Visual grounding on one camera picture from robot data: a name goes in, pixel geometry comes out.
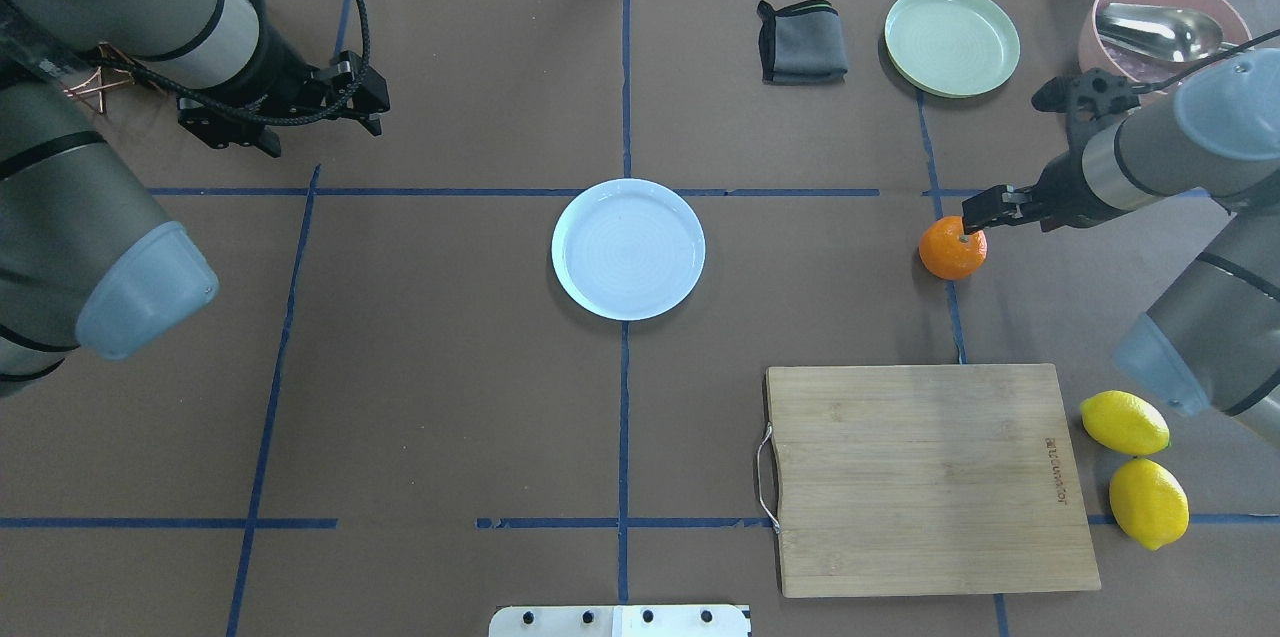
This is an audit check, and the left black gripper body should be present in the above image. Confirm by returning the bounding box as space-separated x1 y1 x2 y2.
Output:
178 37 353 157

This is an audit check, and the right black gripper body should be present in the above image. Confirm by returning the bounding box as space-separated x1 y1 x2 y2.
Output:
1020 69 1140 232

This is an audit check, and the orange mandarin fruit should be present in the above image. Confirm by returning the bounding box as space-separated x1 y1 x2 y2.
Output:
916 216 988 281

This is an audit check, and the light blue plate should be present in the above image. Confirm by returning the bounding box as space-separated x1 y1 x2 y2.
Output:
550 178 707 321

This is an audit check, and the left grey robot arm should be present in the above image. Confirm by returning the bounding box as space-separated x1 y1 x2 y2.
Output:
1 0 390 397

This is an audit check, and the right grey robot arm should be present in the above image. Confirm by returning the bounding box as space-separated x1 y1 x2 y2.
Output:
963 46 1279 444

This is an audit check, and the light green plate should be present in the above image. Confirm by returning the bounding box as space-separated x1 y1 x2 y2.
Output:
883 0 1021 98

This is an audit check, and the white metal mounting plate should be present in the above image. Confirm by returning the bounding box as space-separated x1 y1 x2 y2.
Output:
488 602 753 636

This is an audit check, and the large metal spoon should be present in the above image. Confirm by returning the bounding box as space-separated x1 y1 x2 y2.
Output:
1094 3 1236 64

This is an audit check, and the pink bowl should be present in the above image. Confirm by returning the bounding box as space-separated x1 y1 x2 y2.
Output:
1076 0 1253 84

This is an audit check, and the folded grey cloth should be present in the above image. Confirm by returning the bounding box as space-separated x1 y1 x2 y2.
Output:
756 0 849 86

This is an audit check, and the upper yellow lemon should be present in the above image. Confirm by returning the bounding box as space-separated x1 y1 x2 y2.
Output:
1080 390 1171 458

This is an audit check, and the yellow lemon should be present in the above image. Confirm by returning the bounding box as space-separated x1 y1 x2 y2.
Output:
1108 458 1190 551
1080 390 1171 458

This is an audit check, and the bamboo cutting board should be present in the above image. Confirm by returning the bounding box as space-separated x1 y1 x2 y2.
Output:
764 365 1101 599

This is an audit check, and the lower yellow lemon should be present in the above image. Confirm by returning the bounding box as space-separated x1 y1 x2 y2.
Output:
1108 458 1190 551

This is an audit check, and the copper wire bottle rack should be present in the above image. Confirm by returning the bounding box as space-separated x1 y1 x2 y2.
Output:
61 67 136 116

